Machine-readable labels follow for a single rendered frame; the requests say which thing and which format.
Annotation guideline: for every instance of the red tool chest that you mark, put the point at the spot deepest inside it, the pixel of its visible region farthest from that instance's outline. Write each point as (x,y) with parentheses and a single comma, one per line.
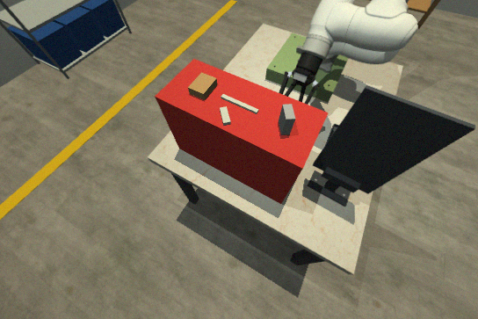
(251,149)

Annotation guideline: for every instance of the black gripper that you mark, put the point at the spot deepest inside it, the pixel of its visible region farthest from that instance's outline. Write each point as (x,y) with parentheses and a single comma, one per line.
(308,62)

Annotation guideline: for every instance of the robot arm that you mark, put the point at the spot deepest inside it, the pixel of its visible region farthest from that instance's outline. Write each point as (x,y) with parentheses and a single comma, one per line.
(370,35)

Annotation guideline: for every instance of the tan rectangular block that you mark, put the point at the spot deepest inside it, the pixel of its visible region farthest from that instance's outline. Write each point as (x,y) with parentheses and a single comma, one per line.
(202,86)

